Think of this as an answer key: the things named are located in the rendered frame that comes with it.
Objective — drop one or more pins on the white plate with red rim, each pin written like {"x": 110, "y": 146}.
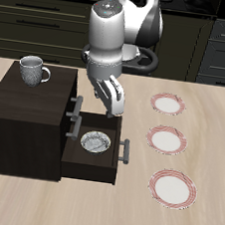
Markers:
{"x": 167, "y": 104}
{"x": 166, "y": 140}
{"x": 172, "y": 189}

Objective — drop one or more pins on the dark wooden cabinet drawer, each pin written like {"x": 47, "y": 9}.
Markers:
{"x": 88, "y": 168}

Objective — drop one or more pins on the dark wooden cabinet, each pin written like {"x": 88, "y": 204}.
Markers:
{"x": 26, "y": 123}

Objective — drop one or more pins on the grey patterned mug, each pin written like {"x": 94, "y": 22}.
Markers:
{"x": 31, "y": 71}

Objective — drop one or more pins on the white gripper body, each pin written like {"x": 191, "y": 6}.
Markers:
{"x": 114, "y": 98}

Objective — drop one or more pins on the white marbled bowl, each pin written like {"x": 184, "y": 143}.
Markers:
{"x": 95, "y": 142}

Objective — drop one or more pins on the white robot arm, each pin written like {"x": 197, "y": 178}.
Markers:
{"x": 104, "y": 39}

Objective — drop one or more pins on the flat black base plate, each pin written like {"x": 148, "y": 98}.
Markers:
{"x": 150, "y": 63}

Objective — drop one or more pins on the dark kitchen cupboards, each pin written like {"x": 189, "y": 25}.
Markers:
{"x": 42, "y": 25}

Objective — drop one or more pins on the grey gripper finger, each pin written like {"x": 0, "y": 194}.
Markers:
{"x": 97, "y": 94}
{"x": 109, "y": 115}

